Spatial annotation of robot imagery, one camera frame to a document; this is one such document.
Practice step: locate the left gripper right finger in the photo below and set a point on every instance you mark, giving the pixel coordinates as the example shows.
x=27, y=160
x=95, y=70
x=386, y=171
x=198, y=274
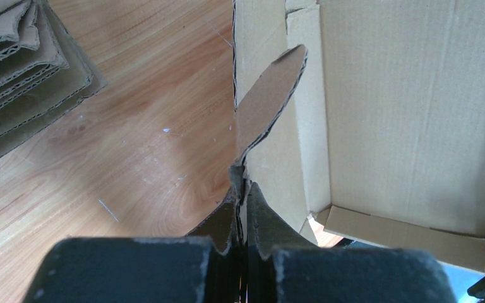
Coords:
x=285, y=267

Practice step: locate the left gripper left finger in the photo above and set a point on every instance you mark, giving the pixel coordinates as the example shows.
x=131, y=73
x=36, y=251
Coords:
x=202, y=266

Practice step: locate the brown cardboard box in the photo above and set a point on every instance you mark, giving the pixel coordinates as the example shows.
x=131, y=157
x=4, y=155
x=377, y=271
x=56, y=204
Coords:
x=369, y=115

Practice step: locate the stack of flat cardboard sheets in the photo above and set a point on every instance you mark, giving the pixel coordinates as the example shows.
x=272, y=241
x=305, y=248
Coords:
x=44, y=73

